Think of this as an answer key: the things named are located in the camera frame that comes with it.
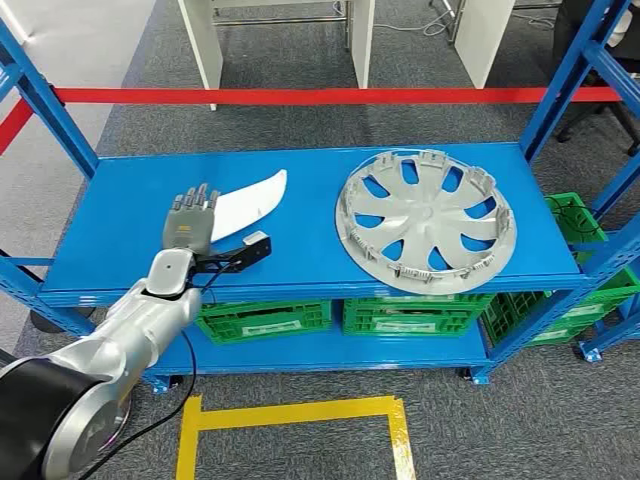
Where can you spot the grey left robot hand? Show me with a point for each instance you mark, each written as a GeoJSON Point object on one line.
{"type": "Point", "coordinates": [190, 225]}

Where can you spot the white curved plastic part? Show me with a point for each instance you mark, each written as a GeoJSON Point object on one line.
{"type": "Point", "coordinates": [250, 199]}

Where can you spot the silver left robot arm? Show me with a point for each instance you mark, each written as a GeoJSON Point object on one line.
{"type": "Point", "coordinates": [125, 324]}

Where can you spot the blue metal shelf rack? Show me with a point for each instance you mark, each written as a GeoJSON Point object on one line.
{"type": "Point", "coordinates": [592, 351]}
{"type": "Point", "coordinates": [300, 166]}

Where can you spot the green plastic crate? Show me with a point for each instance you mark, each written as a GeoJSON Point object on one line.
{"type": "Point", "coordinates": [415, 316]}
{"type": "Point", "coordinates": [575, 311]}
{"type": "Point", "coordinates": [260, 321]}

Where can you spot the white desk with metal bar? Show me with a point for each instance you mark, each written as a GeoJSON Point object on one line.
{"type": "Point", "coordinates": [205, 46]}

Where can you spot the red barrier belt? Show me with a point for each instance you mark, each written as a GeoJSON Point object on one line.
{"type": "Point", "coordinates": [12, 126]}
{"type": "Point", "coordinates": [300, 96]}

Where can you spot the yellow floor tape square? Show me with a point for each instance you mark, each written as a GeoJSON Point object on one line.
{"type": "Point", "coordinates": [300, 414]}

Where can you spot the silver wheel hubcap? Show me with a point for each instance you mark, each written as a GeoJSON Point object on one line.
{"type": "Point", "coordinates": [425, 218]}

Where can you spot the white desk panel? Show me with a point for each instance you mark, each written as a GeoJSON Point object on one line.
{"type": "Point", "coordinates": [482, 40]}

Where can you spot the black office chair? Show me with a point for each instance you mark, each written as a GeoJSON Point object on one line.
{"type": "Point", "coordinates": [600, 112]}

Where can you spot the black camera bracket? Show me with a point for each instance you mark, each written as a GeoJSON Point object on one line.
{"type": "Point", "coordinates": [220, 260]}

